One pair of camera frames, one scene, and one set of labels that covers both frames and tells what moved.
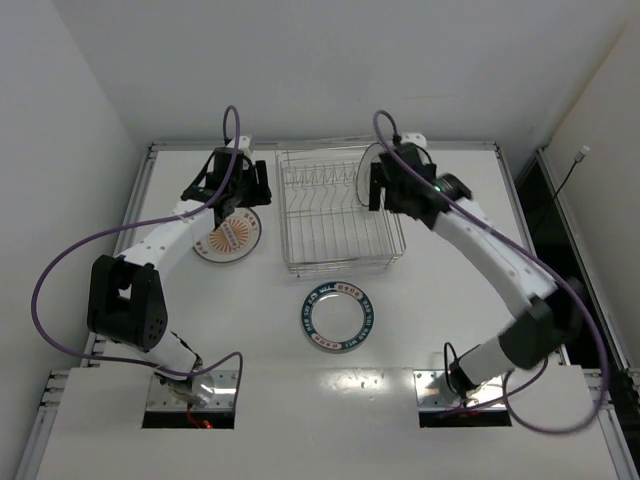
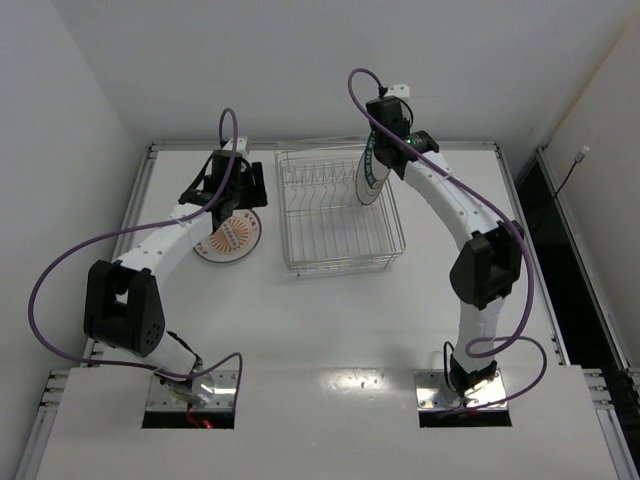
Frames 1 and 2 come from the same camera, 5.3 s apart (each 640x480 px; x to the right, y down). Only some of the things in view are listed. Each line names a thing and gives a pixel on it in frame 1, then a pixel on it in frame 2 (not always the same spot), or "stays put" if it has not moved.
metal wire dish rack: (325, 227) stays put
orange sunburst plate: (234, 239) stays put
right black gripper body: (377, 181) → (379, 151)
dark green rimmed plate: (337, 316) → (371, 174)
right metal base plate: (432, 393) stays put
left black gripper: (230, 201) stays put
